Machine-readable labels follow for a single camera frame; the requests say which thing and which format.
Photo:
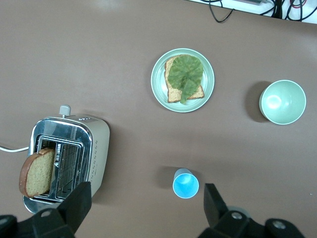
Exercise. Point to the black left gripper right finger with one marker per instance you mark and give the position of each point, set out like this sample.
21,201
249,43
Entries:
218,215

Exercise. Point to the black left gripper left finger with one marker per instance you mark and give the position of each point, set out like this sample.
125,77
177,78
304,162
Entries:
71,213

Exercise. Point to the blue plastic cup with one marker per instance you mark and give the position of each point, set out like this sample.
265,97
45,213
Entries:
185,186

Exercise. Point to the brown bread slice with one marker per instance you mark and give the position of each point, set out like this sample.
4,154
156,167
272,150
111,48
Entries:
37,173

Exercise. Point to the cream and chrome toaster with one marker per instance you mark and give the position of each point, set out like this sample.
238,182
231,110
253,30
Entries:
99,148

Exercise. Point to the toast slice under lettuce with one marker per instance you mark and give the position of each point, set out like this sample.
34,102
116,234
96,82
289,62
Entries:
173,95

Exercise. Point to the pale green bowl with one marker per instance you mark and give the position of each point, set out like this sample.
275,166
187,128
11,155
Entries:
282,101

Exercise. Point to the pale green plate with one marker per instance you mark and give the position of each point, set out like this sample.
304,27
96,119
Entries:
208,74

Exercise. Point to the green lettuce leaf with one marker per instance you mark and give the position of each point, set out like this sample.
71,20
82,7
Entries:
185,72

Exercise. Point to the brown table cover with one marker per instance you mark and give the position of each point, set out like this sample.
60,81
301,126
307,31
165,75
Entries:
99,62

